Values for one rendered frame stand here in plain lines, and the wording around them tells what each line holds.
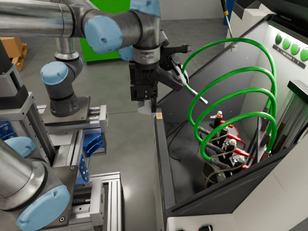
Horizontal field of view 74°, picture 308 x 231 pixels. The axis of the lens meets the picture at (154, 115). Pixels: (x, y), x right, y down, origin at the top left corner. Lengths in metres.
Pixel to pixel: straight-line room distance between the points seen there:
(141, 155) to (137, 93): 1.63
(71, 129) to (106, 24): 0.78
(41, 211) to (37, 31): 0.39
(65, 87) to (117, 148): 1.38
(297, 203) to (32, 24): 0.70
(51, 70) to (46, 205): 0.65
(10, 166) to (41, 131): 0.54
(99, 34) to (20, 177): 0.33
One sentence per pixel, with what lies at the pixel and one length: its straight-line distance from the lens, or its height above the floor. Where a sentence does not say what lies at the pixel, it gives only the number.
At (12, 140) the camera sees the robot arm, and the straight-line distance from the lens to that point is 0.69.
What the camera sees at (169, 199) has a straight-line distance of 0.82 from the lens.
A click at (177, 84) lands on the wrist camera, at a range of 0.62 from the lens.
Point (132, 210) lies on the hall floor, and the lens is 1.88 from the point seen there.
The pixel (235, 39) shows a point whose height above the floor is 1.42.
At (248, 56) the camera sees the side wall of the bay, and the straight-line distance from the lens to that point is 1.20.
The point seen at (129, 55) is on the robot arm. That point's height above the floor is 1.35.
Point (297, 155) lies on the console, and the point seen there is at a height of 1.29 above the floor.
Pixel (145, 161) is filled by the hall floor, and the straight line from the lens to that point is 2.15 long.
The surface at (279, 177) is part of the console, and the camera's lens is 0.64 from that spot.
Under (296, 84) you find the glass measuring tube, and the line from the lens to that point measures 0.93.
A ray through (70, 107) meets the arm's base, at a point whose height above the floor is 1.08.
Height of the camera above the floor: 1.67
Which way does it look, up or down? 38 degrees down
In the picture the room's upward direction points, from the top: straight up
